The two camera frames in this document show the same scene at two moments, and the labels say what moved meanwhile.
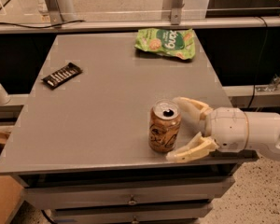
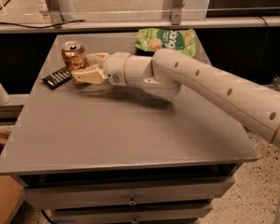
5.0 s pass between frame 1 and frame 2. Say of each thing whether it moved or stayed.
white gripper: moved
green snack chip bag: stayed
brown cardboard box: stayed
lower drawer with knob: stayed
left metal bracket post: stayed
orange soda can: moved
